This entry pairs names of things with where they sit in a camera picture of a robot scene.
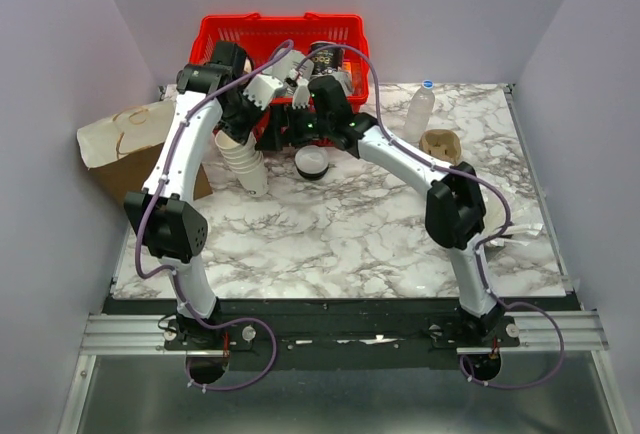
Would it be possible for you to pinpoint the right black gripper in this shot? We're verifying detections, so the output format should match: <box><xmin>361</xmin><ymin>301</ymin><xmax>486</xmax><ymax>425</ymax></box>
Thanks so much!
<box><xmin>254</xmin><ymin>103</ymin><xmax>332</xmax><ymax>152</ymax></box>

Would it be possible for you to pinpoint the stack of cup lids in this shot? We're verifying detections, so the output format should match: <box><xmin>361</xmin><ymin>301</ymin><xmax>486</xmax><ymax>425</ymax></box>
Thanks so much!
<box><xmin>294</xmin><ymin>145</ymin><xmax>329</xmax><ymax>180</ymax></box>

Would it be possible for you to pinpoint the stack of white paper cups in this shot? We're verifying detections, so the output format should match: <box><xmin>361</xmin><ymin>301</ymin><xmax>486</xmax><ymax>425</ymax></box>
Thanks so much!
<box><xmin>214</xmin><ymin>130</ymin><xmax>268</xmax><ymax>197</ymax></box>

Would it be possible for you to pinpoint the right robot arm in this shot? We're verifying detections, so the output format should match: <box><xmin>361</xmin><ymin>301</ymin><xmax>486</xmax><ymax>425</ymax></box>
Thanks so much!
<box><xmin>258</xmin><ymin>73</ymin><xmax>505</xmax><ymax>346</ymax></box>

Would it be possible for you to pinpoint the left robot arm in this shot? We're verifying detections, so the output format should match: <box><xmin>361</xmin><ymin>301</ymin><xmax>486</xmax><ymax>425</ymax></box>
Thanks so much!
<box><xmin>124</xmin><ymin>41</ymin><xmax>282</xmax><ymax>349</ymax></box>

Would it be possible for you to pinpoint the brown paper takeout bag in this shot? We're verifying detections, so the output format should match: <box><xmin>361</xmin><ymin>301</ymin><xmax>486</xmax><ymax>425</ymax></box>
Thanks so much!
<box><xmin>77</xmin><ymin>101</ymin><xmax>186</xmax><ymax>202</ymax></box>

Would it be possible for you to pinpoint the grey printed cup in basket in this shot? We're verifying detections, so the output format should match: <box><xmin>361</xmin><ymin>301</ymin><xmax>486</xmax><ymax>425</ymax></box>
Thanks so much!
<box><xmin>263</xmin><ymin>50</ymin><xmax>314</xmax><ymax>81</ymax></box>

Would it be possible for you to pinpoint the grey crumpled item in basket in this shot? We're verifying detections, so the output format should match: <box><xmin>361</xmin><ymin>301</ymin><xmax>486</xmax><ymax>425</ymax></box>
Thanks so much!
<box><xmin>333</xmin><ymin>70</ymin><xmax>354</xmax><ymax>97</ymax></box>

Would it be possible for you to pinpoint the black printed can in basket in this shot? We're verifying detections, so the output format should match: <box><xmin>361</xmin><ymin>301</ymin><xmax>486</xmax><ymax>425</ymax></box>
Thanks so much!
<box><xmin>309</xmin><ymin>41</ymin><xmax>345</xmax><ymax>77</ymax></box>

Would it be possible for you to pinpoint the red plastic shopping basket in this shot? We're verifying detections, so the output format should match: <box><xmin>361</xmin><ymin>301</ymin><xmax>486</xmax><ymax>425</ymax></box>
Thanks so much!
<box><xmin>187</xmin><ymin>13</ymin><xmax>369</xmax><ymax>114</ymax></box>

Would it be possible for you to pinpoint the clear plastic water bottle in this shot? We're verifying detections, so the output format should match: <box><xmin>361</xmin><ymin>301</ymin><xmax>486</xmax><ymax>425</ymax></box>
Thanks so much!
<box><xmin>403</xmin><ymin>80</ymin><xmax>435</xmax><ymax>144</ymax></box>

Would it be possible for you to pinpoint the brown pulp cup carrier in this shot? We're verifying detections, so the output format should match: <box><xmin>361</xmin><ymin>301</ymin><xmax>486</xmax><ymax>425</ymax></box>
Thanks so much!
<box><xmin>419</xmin><ymin>129</ymin><xmax>462</xmax><ymax>165</ymax></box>

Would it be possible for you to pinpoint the grey cup of straws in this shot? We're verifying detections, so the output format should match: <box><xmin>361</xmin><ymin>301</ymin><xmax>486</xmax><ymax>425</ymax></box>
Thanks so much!
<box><xmin>482</xmin><ymin>192</ymin><xmax>543</xmax><ymax>248</ymax></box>

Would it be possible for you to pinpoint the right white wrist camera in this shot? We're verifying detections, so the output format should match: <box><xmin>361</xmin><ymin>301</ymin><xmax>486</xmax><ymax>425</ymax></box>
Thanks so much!
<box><xmin>285</xmin><ymin>68</ymin><xmax>311</xmax><ymax>109</ymax></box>

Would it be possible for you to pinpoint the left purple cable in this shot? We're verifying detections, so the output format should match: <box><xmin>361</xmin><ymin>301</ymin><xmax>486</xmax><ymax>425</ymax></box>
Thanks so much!
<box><xmin>134</xmin><ymin>38</ymin><xmax>279</xmax><ymax>393</ymax></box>

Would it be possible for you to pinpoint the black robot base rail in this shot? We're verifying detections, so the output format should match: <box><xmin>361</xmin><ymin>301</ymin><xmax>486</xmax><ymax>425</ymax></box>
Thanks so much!
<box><xmin>82</xmin><ymin>295</ymin><xmax>595</xmax><ymax>372</ymax></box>

